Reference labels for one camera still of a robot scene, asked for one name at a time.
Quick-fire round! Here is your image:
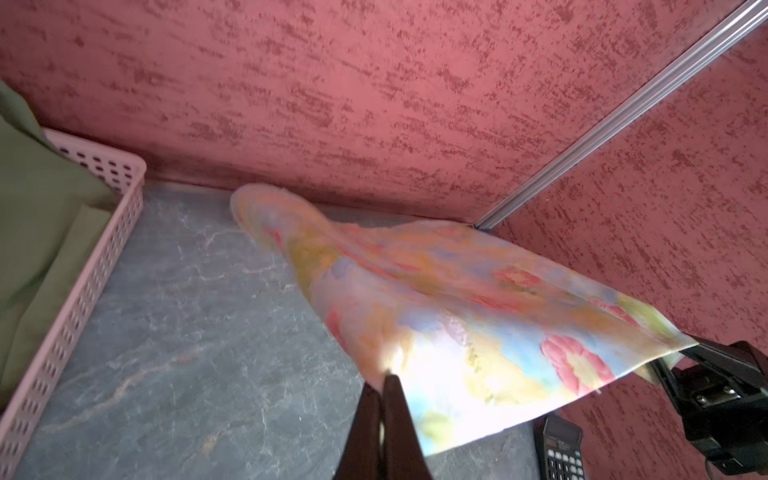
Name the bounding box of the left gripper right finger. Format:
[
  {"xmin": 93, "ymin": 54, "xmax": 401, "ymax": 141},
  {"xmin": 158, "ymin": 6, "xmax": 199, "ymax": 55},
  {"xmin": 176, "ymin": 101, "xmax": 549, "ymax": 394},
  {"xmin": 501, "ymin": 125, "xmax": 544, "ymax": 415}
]
[{"xmin": 382, "ymin": 375, "xmax": 433, "ymax": 480}]

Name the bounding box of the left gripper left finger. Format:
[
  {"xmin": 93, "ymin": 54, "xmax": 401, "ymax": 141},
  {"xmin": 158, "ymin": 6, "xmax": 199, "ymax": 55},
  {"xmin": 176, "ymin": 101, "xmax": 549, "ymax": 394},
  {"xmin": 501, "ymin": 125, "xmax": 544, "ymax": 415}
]
[{"xmin": 333, "ymin": 384, "xmax": 381, "ymax": 480}]

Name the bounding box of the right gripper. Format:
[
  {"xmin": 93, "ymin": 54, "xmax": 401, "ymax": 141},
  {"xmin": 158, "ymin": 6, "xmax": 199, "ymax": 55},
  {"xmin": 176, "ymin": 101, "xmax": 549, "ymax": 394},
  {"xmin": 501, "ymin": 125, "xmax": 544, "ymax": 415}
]
[{"xmin": 649, "ymin": 337, "xmax": 767, "ymax": 476}]

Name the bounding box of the pastel floral skirt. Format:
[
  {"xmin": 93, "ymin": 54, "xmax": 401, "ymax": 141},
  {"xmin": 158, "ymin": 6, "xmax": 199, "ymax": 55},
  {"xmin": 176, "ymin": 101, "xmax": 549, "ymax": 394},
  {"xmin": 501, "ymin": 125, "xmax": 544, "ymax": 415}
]
[{"xmin": 230, "ymin": 184, "xmax": 694, "ymax": 455}]

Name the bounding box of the black calculator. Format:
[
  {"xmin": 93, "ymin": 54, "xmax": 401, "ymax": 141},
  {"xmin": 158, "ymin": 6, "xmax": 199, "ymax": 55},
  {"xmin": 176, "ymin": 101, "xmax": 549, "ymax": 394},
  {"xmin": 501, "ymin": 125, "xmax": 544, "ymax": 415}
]
[{"xmin": 533, "ymin": 415, "xmax": 586, "ymax": 480}]

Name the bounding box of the pink plastic basket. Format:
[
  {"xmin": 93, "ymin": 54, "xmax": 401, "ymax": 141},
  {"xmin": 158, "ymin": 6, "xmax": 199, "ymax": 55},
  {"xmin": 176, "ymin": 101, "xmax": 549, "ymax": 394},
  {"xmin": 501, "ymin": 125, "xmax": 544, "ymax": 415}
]
[{"xmin": 1, "ymin": 128, "xmax": 147, "ymax": 479}]

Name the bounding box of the olive green garment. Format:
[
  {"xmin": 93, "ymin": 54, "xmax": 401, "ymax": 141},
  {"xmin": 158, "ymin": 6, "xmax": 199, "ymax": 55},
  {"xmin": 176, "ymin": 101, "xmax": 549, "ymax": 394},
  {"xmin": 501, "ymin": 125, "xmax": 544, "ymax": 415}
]
[{"xmin": 1, "ymin": 84, "xmax": 119, "ymax": 406}]

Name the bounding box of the right aluminium corner post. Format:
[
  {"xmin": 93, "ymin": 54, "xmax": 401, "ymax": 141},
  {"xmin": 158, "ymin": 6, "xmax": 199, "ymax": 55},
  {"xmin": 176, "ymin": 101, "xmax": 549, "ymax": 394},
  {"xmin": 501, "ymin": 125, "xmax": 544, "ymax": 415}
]
[{"xmin": 473, "ymin": 0, "xmax": 767, "ymax": 232}]

